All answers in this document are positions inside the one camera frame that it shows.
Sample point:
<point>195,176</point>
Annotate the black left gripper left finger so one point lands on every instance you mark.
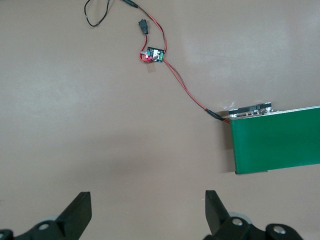
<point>75,215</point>

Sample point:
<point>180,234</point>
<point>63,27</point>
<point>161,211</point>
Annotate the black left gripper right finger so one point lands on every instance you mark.
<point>216,212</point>

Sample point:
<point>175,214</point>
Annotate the green conveyor belt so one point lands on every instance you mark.
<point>275,142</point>

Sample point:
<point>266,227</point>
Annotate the small circuit board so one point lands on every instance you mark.
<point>155,55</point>

